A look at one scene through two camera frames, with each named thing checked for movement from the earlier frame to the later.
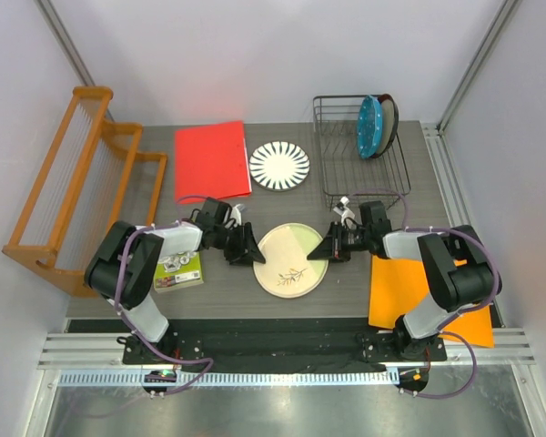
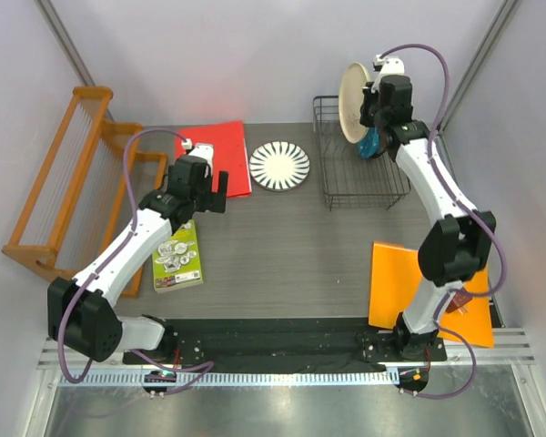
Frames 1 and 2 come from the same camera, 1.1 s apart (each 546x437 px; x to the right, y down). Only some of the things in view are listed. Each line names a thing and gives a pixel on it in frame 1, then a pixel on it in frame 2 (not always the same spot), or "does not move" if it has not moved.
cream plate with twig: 287,271 -> 353,80
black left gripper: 247,251 -> 214,202
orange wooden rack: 93,178 does not move
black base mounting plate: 333,346 does not move
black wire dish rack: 345,172 does not move
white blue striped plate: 279,166 does not move
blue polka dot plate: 369,127 does not move
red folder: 211,162 does not move
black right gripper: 332,248 -> 369,96
